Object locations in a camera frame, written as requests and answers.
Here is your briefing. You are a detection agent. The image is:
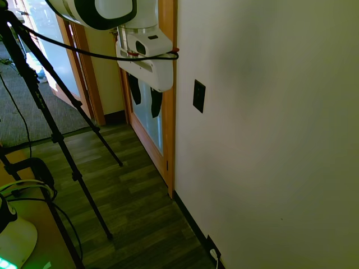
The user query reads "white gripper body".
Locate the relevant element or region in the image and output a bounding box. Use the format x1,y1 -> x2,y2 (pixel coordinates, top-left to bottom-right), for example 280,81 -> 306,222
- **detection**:
116,41 -> 173,92

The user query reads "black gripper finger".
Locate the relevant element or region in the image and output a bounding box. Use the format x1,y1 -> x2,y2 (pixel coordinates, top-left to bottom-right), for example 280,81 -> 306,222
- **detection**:
149,87 -> 164,119
128,73 -> 142,106

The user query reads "black wall light switch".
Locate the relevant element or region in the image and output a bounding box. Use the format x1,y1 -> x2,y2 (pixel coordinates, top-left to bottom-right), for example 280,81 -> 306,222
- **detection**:
192,79 -> 206,114

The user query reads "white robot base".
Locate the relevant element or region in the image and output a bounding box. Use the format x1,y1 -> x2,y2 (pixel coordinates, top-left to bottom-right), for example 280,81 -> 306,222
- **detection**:
0,193 -> 39,269

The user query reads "wooden frosted glass door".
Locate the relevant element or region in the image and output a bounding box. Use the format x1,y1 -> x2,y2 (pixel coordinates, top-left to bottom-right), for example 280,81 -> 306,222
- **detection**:
117,0 -> 178,200

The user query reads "black table clamp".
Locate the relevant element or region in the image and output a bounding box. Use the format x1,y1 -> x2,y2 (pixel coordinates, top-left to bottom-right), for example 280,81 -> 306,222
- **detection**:
3,157 -> 56,194

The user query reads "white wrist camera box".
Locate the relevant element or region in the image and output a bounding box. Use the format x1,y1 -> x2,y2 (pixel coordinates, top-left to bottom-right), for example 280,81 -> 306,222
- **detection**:
134,33 -> 173,57

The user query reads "wooden door frame with glass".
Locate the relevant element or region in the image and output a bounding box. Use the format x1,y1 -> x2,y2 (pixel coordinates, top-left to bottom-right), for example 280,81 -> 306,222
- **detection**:
19,0 -> 107,126

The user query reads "black camera tripod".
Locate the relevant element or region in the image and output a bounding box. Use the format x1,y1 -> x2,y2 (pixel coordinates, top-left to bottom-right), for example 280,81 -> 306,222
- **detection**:
0,10 -> 125,269

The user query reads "thin black floor cable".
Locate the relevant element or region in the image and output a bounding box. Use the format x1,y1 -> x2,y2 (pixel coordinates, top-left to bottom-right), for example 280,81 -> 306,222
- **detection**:
0,74 -> 32,159

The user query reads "black wall baseboard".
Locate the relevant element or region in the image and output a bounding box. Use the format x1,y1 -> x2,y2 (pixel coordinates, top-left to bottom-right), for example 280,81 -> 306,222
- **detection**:
173,189 -> 225,269

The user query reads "yellow and white cable bundle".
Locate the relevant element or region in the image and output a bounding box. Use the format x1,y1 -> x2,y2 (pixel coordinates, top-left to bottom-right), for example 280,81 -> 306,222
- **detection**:
0,179 -> 54,200

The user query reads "black base cable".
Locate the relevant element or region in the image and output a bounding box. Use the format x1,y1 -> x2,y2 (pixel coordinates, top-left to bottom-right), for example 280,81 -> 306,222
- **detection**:
8,197 -> 82,263

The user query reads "black wall outlet plate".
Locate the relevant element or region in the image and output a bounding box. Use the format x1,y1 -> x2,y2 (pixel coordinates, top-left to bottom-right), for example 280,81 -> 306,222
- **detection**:
206,234 -> 222,260

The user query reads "white plug with cord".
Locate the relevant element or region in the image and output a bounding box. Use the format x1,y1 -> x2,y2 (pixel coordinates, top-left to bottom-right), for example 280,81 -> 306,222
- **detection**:
209,248 -> 224,269

